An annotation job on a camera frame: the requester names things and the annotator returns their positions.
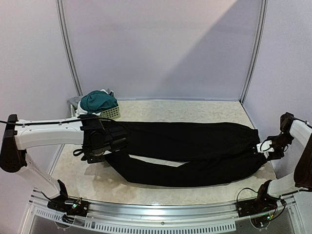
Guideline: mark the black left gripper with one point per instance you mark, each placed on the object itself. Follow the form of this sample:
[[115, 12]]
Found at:
[[91, 159]]

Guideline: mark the black trousers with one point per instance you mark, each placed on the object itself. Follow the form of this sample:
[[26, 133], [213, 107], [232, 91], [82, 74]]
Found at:
[[186, 154]]

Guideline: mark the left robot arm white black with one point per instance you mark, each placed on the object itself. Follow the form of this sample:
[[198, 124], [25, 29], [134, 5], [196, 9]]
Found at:
[[21, 135]]

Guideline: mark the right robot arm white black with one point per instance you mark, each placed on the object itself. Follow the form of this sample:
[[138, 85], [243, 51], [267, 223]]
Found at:
[[300, 179]]

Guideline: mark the white garment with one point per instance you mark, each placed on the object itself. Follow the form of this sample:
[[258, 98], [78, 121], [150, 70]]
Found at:
[[79, 108]]

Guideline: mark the cream perforated plastic basket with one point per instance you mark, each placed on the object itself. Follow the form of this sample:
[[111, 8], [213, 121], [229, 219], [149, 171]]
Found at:
[[112, 113]]

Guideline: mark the teal green garment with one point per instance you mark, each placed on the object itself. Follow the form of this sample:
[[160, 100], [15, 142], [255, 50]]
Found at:
[[98, 101]]

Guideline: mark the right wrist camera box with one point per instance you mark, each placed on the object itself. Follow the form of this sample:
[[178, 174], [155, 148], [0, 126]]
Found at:
[[265, 147]]

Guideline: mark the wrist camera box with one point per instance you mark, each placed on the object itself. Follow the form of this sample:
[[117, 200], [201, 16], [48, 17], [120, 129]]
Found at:
[[265, 147], [116, 138]]

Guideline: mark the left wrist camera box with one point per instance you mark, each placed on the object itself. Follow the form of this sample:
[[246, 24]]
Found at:
[[116, 138]]

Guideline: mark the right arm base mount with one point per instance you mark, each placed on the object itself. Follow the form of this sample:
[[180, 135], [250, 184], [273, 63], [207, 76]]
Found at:
[[263, 209]]

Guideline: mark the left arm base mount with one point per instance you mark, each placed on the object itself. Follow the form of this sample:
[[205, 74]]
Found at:
[[68, 206]]

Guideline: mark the aluminium front rail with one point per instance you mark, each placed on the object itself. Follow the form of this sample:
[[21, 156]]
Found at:
[[113, 218]]

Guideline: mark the left aluminium corner post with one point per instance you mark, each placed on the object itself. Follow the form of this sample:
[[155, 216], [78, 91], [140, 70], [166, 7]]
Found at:
[[67, 47]]

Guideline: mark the aluminium corner post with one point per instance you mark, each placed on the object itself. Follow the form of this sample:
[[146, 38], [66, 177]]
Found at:
[[255, 50], [67, 47]]

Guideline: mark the right aluminium corner post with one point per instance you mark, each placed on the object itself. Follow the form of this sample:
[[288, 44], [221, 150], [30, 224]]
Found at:
[[255, 50]]

